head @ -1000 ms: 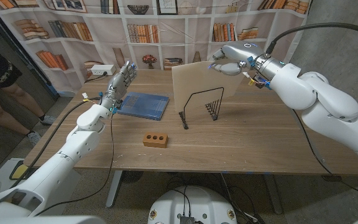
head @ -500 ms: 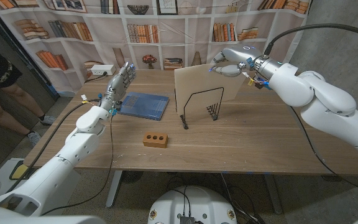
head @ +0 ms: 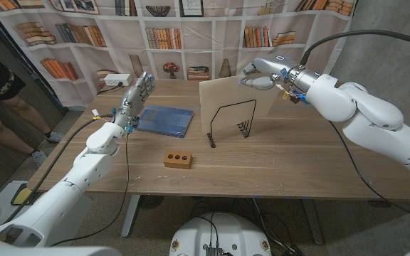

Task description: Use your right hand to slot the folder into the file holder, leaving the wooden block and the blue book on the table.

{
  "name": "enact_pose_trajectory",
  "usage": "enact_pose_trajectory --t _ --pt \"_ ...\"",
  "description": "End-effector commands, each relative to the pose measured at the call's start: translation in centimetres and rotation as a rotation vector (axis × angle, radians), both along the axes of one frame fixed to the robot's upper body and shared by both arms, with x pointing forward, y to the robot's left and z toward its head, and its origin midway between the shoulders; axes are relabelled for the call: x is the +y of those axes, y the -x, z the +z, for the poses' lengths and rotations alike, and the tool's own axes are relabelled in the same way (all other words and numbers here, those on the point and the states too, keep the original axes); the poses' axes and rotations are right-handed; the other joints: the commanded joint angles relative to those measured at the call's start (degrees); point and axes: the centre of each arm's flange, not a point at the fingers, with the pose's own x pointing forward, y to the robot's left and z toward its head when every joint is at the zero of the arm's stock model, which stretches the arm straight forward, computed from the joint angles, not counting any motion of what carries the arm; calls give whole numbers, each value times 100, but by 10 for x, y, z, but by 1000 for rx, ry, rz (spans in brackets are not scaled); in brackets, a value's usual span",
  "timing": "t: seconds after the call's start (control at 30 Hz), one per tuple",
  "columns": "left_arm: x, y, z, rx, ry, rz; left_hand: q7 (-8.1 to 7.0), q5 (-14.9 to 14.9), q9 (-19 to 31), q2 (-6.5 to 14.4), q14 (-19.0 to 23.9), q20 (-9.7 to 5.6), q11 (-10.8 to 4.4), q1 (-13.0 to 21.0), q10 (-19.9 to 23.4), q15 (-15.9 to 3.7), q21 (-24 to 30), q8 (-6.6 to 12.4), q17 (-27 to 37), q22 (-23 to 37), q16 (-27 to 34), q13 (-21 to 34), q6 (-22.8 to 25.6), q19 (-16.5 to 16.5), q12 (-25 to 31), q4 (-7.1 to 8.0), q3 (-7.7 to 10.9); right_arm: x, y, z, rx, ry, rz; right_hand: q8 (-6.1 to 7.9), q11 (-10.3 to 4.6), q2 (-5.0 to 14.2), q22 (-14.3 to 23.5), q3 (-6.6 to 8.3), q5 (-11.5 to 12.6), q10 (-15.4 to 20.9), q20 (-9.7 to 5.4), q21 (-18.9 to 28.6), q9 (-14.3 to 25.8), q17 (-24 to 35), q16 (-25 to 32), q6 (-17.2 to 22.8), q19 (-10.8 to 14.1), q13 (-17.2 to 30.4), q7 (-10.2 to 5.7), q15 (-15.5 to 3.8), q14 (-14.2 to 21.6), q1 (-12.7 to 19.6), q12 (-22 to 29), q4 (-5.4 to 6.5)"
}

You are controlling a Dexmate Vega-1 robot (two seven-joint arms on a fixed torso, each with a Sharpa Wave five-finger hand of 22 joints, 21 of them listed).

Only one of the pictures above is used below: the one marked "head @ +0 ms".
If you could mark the white power strip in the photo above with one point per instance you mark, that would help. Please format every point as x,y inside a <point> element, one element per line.
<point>117,80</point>

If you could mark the grey table leg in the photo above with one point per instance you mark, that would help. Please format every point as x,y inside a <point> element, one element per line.
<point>131,217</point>
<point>313,224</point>

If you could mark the wooden block with three holes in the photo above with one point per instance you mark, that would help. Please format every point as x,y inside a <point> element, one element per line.
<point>178,163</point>

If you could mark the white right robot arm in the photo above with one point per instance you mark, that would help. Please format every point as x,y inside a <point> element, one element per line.
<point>368,121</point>

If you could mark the cream paper folder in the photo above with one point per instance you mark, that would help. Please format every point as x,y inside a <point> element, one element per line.
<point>226,92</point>

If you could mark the blue book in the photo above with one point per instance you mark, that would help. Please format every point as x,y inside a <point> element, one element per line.
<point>169,121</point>

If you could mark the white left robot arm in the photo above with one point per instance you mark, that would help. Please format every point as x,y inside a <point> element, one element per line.
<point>66,188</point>

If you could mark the yellow black floor pad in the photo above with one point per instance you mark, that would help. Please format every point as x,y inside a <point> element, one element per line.
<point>21,196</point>

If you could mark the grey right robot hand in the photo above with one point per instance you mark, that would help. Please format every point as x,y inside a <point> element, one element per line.
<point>274,67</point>

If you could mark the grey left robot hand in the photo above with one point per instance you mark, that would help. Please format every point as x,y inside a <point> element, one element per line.
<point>134,99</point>

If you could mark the printed bookshelf backdrop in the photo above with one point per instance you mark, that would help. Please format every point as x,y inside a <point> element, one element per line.
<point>208,39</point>

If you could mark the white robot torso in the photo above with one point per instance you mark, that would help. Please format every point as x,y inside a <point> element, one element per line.
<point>223,231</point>

